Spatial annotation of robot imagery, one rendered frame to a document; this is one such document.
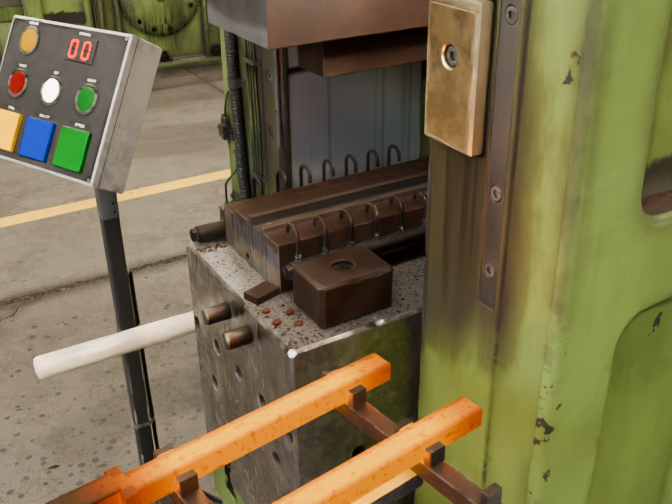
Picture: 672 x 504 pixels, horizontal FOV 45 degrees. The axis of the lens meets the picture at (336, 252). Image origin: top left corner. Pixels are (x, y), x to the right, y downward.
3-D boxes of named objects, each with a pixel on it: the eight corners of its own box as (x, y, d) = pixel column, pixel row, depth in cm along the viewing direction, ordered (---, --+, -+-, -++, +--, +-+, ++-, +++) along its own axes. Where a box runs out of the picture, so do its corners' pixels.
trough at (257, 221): (263, 236, 119) (263, 228, 118) (248, 223, 123) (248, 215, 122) (486, 178, 138) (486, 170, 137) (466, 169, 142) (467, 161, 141)
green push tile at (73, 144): (78, 173, 145) (89, 132, 144) (51, 164, 148) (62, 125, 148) (86, 174, 146) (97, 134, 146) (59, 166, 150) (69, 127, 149)
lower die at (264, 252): (281, 292, 119) (278, 241, 115) (226, 240, 134) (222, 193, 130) (501, 226, 137) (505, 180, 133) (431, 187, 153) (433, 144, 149)
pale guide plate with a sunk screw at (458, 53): (469, 157, 91) (479, 3, 84) (422, 135, 98) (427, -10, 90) (483, 154, 92) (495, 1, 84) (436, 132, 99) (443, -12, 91)
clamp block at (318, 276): (321, 331, 109) (320, 289, 106) (292, 303, 116) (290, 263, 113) (395, 307, 115) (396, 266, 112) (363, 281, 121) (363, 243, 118)
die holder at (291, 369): (301, 591, 125) (290, 353, 105) (207, 449, 155) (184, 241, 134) (566, 461, 150) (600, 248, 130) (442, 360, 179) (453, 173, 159)
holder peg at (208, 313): (207, 329, 121) (205, 314, 120) (200, 321, 123) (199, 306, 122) (232, 321, 123) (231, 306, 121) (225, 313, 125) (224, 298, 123)
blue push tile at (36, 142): (42, 161, 150) (53, 122, 150) (17, 154, 154) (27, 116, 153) (50, 163, 151) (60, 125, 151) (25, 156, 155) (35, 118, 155)
